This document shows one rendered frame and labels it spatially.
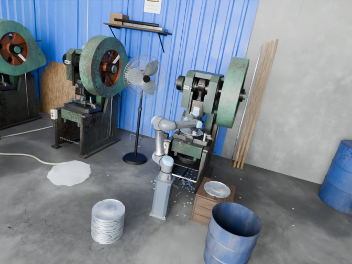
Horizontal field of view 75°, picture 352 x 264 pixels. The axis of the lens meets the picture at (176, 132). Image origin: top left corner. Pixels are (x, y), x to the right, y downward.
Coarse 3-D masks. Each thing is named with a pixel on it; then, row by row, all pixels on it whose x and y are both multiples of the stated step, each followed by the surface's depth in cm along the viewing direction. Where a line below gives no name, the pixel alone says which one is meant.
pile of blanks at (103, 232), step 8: (96, 224) 199; (104, 224) 197; (112, 224) 199; (120, 224) 207; (96, 232) 202; (104, 232) 200; (112, 232) 202; (120, 232) 211; (96, 240) 205; (104, 240) 203; (112, 240) 206
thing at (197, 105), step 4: (192, 100) 281; (196, 100) 282; (200, 100) 282; (192, 104) 283; (196, 104) 281; (200, 104) 280; (192, 108) 284; (196, 108) 282; (200, 108) 281; (192, 112) 284; (200, 112) 282; (200, 116) 284; (200, 120) 286
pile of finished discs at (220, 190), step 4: (204, 184) 254; (208, 184) 257; (212, 184) 258; (216, 184) 259; (220, 184) 260; (224, 184) 261; (204, 188) 249; (208, 188) 250; (212, 188) 250; (216, 188) 251; (220, 188) 252; (224, 188) 254; (228, 188) 255; (208, 192) 241; (212, 192) 243; (216, 192) 244; (220, 192) 245; (224, 192) 247; (228, 192) 248; (216, 196) 238; (220, 196) 237; (224, 196) 239
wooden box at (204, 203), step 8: (200, 192) 242; (232, 192) 251; (200, 200) 239; (208, 200) 235; (216, 200) 233; (224, 200) 235; (232, 200) 237; (200, 208) 242; (208, 208) 238; (192, 216) 248; (200, 216) 244; (208, 216) 241
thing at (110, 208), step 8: (104, 200) 220; (112, 200) 222; (96, 208) 208; (104, 208) 208; (112, 208) 210; (120, 208) 213; (96, 216) 199; (104, 216) 200; (112, 216) 202; (120, 216) 203
